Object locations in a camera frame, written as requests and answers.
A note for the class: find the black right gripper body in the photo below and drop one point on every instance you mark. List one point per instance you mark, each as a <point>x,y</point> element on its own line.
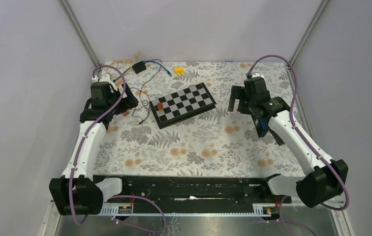
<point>245,103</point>

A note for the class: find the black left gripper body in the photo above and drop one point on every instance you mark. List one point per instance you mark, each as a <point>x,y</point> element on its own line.
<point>126,103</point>

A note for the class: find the black power adapter with cable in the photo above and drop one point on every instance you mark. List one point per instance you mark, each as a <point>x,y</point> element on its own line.
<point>139,67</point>

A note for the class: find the small black network switch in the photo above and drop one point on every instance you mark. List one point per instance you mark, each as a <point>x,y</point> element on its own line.
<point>261,127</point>

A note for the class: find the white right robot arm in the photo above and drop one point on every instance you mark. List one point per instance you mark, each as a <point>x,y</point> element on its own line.
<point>324,177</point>

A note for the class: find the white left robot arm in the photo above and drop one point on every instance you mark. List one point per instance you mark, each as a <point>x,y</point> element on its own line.
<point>75,192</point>

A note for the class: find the light tan wooden block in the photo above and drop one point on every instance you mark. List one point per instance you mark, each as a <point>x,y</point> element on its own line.
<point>118,82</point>

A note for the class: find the orange piece on checkerboard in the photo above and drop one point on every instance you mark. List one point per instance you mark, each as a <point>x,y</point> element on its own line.
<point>159,106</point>

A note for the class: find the black white checkerboard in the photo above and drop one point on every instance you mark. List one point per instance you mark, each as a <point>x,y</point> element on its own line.
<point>182,105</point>

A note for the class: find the floral patterned table mat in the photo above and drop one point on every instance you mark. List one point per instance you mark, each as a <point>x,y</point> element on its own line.
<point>216,143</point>

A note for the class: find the yellow block near wall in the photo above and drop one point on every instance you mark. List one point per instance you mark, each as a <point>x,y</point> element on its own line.
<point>178,70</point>

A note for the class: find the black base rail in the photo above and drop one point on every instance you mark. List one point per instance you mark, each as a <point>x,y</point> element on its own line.
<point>168,190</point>

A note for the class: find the slotted cable duct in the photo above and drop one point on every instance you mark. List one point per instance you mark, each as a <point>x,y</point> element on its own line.
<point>215,208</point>

